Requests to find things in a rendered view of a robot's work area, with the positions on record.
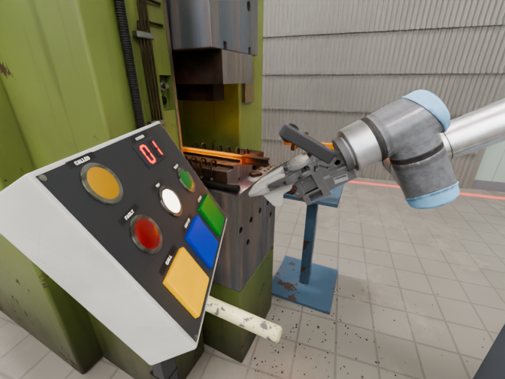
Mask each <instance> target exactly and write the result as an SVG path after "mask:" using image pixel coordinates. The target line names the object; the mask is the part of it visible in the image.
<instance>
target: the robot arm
mask: <svg viewBox="0 0 505 379"><path fill-rule="evenodd" d="M278 132H279V136H280V137H281V138H282V139H283V140H284V141H285V142H287V143H292V144H294V145H295V146H297V147H300V148H301V149H302V150H305V151H306V152H307V153H302V154H300V155H297V156H295V157H293V158H291V159H290V160H289V161H287V162H284V163H283V164H281V165H279V166H277V167H276V168H275V169H274V170H272V171H270V172H269V173H267V175H265V176H264V177H263V178H262V179H260V180H259V181H258V182H257V183H256V184H254V185H253V187H252V189H251V190H250V191H249V197H253V196H260V195H263V196H264V197H265V198H266V199H267V200H268V201H269V202H270V203H271V204H272V205H273V206H275V207H279V206H281V205H282V204H283V195H284V194H285V193H287V192H288V191H290V190H291V189H292V184H293V183H295V185H296V190H297V191H298V193H299V195H300V197H302V199H303V200H304V202H305V203H306V204H307V205H310V204H312V203H314V202H317V201H319V200H320V199H323V198H325V197H326V196H329V195H331V193H330V190H332V189H334V188H336V187H338V186H340V185H342V184H344V183H346V182H349V181H351V180H353V179H355V178H357V177H356V174H355V172H354V170H353V169H354V168H355V169H356V170H357V171H362V170H364V169H366V168H369V167H371V166H372V165H375V164H377V163H378V162H382V164H383V167H384V169H385V170H386V171H388V172H389V173H390V175H391V176H392V177H393V178H394V180H395V181H396V182H397V184H398V185H399V186H400V188H401V189H402V191H403V193H404V196H405V198H404V199H405V200H406V201H407V203H408V205H409V206H410V207H412V208H416V209H432V208H438V207H440V206H443V205H447V204H449V203H450V202H452V201H454V200H455V199H456V198H457V197H458V195H459V193H460V190H459V187H458V181H457V180H456V178H455V174H454V171H453V169H452V165H451V162H450V160H452V159H455V158H458V157H460V156H463V155H466V154H469V153H472V152H474V151H477V150H481V149H482V148H485V147H489V146H491V145H493V144H497V143H500V142H502V141H505V99H501V100H499V101H497V102H494V103H492V104H490V105H486V106H485V107H482V108H480V109H477V110H475V111H472V112H470V113H468V114H465V115H463V116H460V117H457V118H455V119H453V120H450V115H449V111H448V109H447V107H446V106H445V105H444V103H443V102H442V101H441V100H440V98H438V97H437V96H436V95H435V94H433V93H432V92H429V91H427V90H423V89H420V90H416V91H414V92H412V93H410V94H408V95H406V96H401V97H399V98H398V100H396V101H394V102H392V103H390V104H389V105H386V106H385V107H383V108H380V109H379V110H377V111H375V112H373V113H372V114H369V115H367V116H366V117H364V118H362V119H360V120H357V121H355V122H354V123H352V124H350V125H348V126H346V127H344V128H342V129H341V130H339V131H338V136H337V137H336V138H334V139H332V140H331V142H332V144H333V147H334V149H333V150H332V149H331V148H330V147H327V146H325V145H324V144H322V143H321V142H319V141H317V140H316V139H314V138H312V137H310V136H309V135H307V134H305V133H303V132H302V131H300V130H299V128H298V127H297V126H296V125H295V124H293V123H286V122H284V123H282V125H281V127H280V128H279V130H278ZM322 195H323V196H322ZM319 196H321V197H319ZM316 197H319V198H317V199H315V200H313V201H311V200H312V199H314V198H316Z"/></svg>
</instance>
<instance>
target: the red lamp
mask: <svg viewBox="0 0 505 379"><path fill-rule="evenodd" d="M135 234H136V236H137V238H138V240H139V242H140V243H141V244H142V245H143V246H145V247H146V248H149V249H155V248H156V247H157V246H158V245H159V241H160V238H159V232H158V230H157V228H156V227H155V225H154V224H153V223H152V222H150V221H149V220H147V219H139V220H138V221H137V222H136V224H135Z"/></svg>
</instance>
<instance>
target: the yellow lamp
mask: <svg viewBox="0 0 505 379"><path fill-rule="evenodd" d="M87 180H88V183H89V185H90V186H91V188H92V189H93V190H94V191H95V192H96V193H97V194H98V195H100V196H101V197H103V198H106V199H114V198H116V197H117V196H118V194H119V185H118V183H117V181H116V179H115V177H114V176H113V175H112V174H111V173H110V172H108V171H106V170H105V169H103V168H99V167H94V168H91V169H90V170H88V172H87Z"/></svg>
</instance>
